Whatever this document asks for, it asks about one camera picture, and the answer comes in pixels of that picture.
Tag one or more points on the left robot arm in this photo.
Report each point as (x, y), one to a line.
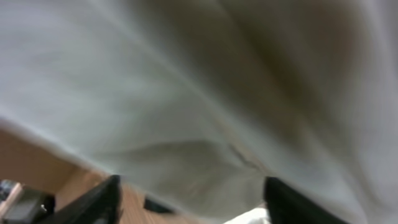
(24, 205)

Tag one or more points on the white t-shirt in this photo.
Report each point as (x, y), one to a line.
(197, 102)

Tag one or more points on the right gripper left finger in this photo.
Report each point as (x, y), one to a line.
(101, 204)

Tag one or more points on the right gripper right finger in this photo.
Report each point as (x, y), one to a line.
(285, 205)

